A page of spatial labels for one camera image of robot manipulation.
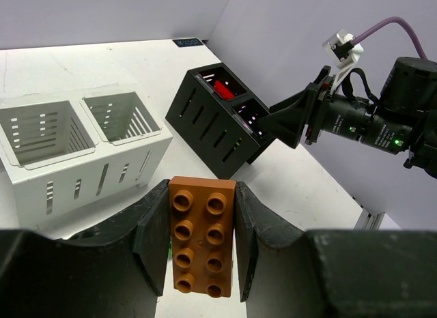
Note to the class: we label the dark logo sticker right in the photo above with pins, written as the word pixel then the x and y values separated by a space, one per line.
pixel 189 42

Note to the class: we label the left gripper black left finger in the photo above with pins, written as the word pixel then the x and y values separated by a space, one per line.
pixel 115 268

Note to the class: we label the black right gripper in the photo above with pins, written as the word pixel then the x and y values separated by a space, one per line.
pixel 357 119

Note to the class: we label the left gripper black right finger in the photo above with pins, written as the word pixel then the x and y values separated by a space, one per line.
pixel 286 272

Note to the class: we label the black slotted two-bin container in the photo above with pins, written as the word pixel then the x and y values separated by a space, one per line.
pixel 222 133

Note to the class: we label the red and lime brick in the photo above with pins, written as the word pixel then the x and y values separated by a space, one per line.
pixel 223 91

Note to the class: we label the orange 2x4 brick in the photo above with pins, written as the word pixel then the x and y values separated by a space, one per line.
pixel 202 228

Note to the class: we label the white slotted two-bin container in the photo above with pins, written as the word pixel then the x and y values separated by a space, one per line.
pixel 62 151

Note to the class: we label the aluminium table rail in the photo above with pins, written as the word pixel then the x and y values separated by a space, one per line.
pixel 367 220

